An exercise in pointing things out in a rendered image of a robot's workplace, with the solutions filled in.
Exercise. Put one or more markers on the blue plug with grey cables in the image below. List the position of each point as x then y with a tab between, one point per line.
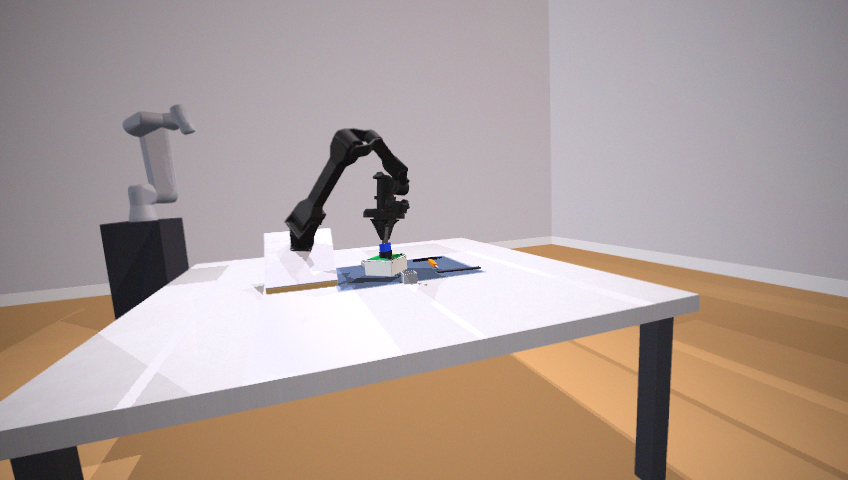
385	246

